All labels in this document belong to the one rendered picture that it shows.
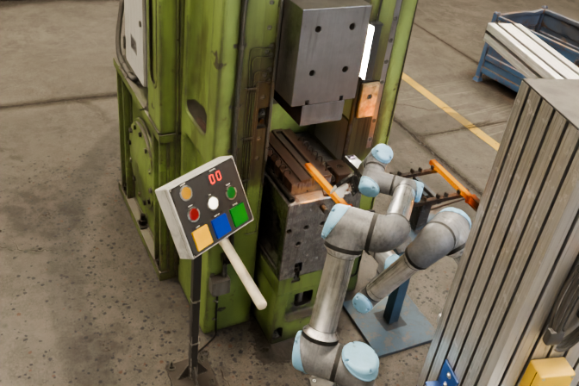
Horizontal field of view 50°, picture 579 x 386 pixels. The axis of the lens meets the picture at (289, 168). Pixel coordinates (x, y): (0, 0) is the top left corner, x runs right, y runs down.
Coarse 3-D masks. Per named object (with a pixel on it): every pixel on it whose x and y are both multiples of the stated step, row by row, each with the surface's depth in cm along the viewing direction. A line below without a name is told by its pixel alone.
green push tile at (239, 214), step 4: (240, 204) 244; (232, 208) 242; (236, 208) 242; (240, 208) 244; (244, 208) 245; (232, 212) 240; (236, 212) 242; (240, 212) 244; (244, 212) 245; (232, 216) 241; (236, 216) 242; (240, 216) 243; (244, 216) 245; (236, 220) 242; (240, 220) 243; (244, 220) 245; (236, 224) 242
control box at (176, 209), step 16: (224, 160) 240; (192, 176) 229; (208, 176) 233; (224, 176) 240; (160, 192) 223; (176, 192) 223; (192, 192) 228; (208, 192) 233; (224, 192) 239; (240, 192) 245; (176, 208) 222; (192, 208) 227; (208, 208) 233; (224, 208) 239; (176, 224) 225; (192, 224) 227; (208, 224) 232; (240, 224) 244; (176, 240) 229; (192, 240) 227; (192, 256) 226
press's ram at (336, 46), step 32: (288, 0) 234; (320, 0) 236; (352, 0) 240; (288, 32) 238; (320, 32) 233; (352, 32) 240; (288, 64) 243; (320, 64) 242; (352, 64) 249; (288, 96) 248; (320, 96) 250; (352, 96) 258
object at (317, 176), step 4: (308, 164) 280; (308, 168) 277; (312, 168) 277; (312, 172) 275; (316, 172) 274; (316, 176) 272; (320, 176) 272; (316, 180) 272; (320, 180) 269; (324, 180) 270; (320, 184) 270; (324, 184) 267; (328, 184) 267; (324, 188) 267; (328, 188) 265; (332, 188) 265; (328, 192) 264; (332, 196) 262; (336, 196) 260; (336, 200) 259; (340, 200) 258; (344, 200) 259; (344, 204) 256; (348, 204) 255
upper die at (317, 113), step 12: (276, 96) 269; (288, 108) 261; (300, 108) 251; (312, 108) 252; (324, 108) 255; (336, 108) 258; (300, 120) 253; (312, 120) 255; (324, 120) 258; (336, 120) 261
